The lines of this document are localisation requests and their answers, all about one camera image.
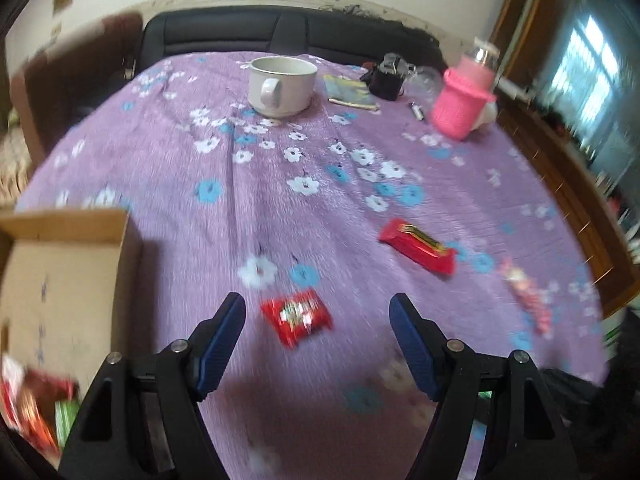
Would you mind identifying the brown armchair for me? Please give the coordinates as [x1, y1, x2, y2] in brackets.
[10, 11, 143, 167]

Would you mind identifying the red round-logo packet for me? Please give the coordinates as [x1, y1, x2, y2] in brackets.
[1, 353, 78, 456]

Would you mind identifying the green packet at edge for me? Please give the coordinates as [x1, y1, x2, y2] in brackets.
[54, 399, 80, 451]

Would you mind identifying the black sofa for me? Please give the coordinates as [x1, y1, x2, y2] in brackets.
[136, 6, 447, 73]

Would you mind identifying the wooden cabinet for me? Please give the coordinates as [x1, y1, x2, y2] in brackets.
[490, 0, 639, 318]

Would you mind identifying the pink knit-sleeved bottle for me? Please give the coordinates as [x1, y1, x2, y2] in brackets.
[430, 38, 500, 141]

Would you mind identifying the long red snack bar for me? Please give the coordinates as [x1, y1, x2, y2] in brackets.
[378, 218, 457, 276]

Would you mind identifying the small black cup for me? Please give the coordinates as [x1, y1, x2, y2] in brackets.
[360, 52, 416, 101]

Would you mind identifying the white plastic jar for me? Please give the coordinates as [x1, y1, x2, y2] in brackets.
[472, 102, 498, 130]

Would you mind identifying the purple floral tablecloth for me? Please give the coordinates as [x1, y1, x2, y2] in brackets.
[18, 53, 606, 479]

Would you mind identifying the small green booklet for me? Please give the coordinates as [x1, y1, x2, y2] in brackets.
[323, 75, 378, 112]

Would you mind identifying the cardboard box tray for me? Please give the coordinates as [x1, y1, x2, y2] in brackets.
[1, 208, 141, 399]

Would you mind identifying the pink cartoon candy packet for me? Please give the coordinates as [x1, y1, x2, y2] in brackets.
[500, 259, 552, 335]

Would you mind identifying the clear glass jar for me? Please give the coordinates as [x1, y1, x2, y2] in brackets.
[408, 66, 444, 104]

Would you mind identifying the white ceramic mug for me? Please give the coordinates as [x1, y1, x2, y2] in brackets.
[248, 55, 318, 119]

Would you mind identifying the small red candy packet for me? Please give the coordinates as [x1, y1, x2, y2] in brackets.
[260, 288, 333, 349]

